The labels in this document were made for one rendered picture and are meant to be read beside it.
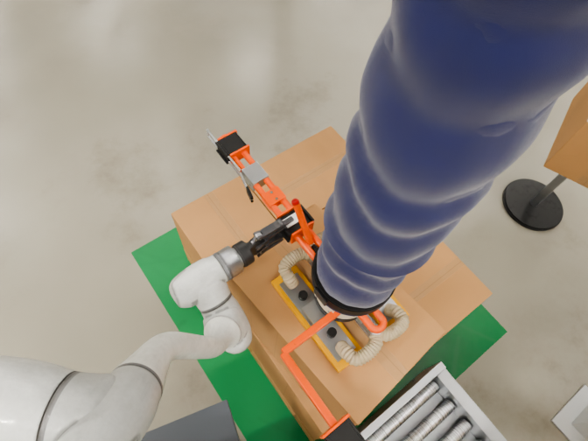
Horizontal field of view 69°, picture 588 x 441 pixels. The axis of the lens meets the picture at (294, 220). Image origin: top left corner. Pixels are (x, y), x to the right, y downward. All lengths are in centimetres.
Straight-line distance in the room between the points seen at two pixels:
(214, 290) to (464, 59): 94
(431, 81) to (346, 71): 314
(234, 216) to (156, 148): 115
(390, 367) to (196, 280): 62
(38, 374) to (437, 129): 67
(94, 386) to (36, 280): 208
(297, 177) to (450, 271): 87
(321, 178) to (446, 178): 169
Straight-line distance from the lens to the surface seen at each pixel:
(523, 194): 327
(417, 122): 52
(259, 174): 139
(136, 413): 77
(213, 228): 206
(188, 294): 121
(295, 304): 133
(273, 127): 312
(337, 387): 133
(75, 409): 76
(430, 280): 209
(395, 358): 138
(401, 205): 64
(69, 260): 281
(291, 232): 129
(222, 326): 121
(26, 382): 79
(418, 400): 193
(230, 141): 146
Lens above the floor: 236
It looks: 61 degrees down
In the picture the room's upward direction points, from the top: 8 degrees clockwise
